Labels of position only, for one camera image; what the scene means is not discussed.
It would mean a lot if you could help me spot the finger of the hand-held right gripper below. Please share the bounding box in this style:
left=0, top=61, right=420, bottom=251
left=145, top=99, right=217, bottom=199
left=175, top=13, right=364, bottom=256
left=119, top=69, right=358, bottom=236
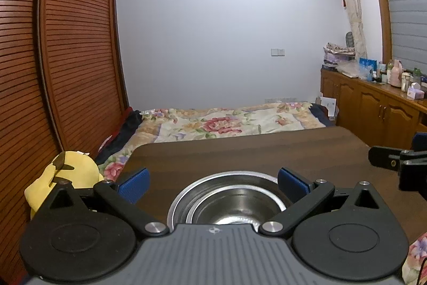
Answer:
left=368, top=145, right=427, bottom=172
left=412, top=132, right=427, bottom=152

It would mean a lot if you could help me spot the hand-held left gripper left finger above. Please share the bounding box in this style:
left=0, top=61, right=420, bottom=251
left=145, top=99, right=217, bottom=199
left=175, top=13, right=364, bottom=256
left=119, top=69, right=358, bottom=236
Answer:
left=37, top=167, right=170, bottom=237

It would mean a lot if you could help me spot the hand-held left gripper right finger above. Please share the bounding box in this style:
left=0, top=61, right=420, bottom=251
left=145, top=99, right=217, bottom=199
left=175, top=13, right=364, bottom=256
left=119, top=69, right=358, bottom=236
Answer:
left=258, top=167, right=391, bottom=237

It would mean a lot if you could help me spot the large steel bowl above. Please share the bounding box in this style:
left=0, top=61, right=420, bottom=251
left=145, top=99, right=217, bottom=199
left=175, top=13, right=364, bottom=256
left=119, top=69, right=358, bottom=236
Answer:
left=166, top=170, right=295, bottom=234

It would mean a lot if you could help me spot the small steel bowl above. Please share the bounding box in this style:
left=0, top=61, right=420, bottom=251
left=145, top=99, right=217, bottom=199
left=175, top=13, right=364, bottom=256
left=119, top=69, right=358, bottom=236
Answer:
left=197, top=185, right=285, bottom=226

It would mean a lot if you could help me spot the medium steel bowl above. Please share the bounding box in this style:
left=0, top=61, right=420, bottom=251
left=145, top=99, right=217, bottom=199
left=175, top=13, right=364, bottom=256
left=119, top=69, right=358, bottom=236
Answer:
left=184, top=177, right=289, bottom=226

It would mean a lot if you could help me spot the wooden cabinet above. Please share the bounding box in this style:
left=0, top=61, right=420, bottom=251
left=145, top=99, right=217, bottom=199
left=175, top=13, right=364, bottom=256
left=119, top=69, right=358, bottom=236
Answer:
left=320, top=68, right=427, bottom=151

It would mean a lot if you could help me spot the pink tissue box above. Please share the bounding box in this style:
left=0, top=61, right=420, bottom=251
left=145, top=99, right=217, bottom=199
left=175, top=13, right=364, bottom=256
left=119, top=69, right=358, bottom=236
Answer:
left=407, top=83, right=426, bottom=100

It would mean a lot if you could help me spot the yellow plush toy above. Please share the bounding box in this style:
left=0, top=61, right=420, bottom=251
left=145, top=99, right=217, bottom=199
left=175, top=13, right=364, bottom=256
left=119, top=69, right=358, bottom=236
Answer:
left=25, top=151, right=105, bottom=222

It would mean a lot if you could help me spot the pink thermos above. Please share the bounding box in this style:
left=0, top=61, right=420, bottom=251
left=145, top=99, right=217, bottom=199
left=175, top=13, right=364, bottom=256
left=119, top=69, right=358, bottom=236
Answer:
left=390, top=60, right=403, bottom=87

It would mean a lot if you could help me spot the white cardboard box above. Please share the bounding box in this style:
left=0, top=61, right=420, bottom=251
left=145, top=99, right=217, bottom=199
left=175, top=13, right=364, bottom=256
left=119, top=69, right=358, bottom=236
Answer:
left=316, top=95, right=337, bottom=118

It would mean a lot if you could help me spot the blue box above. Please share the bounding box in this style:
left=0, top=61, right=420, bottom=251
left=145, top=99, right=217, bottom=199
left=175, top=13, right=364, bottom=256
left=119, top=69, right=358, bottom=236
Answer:
left=359, top=57, right=378, bottom=74

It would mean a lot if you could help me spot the clear plastic bag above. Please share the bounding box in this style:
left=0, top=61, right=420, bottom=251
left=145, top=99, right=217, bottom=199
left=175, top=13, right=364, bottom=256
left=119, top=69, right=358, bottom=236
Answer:
left=337, top=61, right=366, bottom=78

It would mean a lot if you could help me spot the floral blanket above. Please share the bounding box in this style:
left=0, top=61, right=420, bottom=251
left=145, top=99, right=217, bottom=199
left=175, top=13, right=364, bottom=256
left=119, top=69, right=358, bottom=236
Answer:
left=97, top=101, right=427, bottom=285

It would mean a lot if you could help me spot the stack of folded cloth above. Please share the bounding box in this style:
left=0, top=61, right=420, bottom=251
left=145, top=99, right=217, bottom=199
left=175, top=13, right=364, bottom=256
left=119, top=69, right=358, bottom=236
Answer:
left=323, top=42, right=356, bottom=67

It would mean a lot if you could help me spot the wooden louvred wardrobe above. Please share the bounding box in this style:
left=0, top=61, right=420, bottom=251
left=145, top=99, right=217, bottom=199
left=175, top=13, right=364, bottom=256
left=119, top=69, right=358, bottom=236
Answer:
left=0, top=0, right=131, bottom=282

